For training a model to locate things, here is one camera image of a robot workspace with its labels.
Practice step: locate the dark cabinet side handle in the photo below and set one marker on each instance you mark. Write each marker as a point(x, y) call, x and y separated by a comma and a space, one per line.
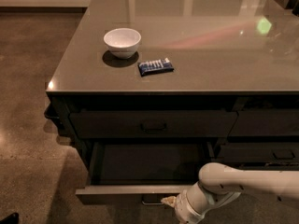
point(51, 114)

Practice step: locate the black object floor corner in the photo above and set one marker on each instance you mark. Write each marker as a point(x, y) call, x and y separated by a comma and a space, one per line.
point(11, 219)

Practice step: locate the drawer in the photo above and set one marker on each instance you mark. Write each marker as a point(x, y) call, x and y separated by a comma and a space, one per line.
point(266, 123)
point(141, 124)
point(259, 152)
point(141, 173)

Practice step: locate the white and tan gripper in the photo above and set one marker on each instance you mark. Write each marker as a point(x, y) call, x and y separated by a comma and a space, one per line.
point(181, 208)

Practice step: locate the white ceramic bowl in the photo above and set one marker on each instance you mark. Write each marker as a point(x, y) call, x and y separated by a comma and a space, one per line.
point(122, 42)

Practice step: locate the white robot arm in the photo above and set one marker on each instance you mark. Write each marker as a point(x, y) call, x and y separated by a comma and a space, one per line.
point(220, 184)

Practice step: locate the blue snack packet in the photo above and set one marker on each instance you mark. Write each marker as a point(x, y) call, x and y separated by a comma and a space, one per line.
point(155, 67)

